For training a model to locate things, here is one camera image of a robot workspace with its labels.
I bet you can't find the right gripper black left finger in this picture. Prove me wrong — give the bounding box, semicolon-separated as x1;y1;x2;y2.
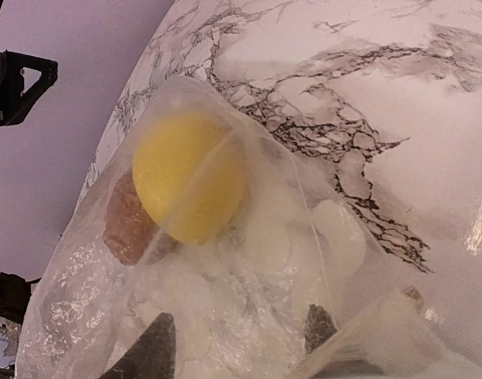
102;313;176;379

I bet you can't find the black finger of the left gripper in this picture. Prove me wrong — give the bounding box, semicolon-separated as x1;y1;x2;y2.
0;272;40;322
0;51;58;127

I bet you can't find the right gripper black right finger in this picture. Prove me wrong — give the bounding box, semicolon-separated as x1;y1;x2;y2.
303;303;384;379

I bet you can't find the polka dot zip top bag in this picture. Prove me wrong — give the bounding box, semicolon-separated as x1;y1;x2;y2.
16;77;482;378

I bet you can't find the yellow fake fruit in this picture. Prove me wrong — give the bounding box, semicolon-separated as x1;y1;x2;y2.
132;112;247;245

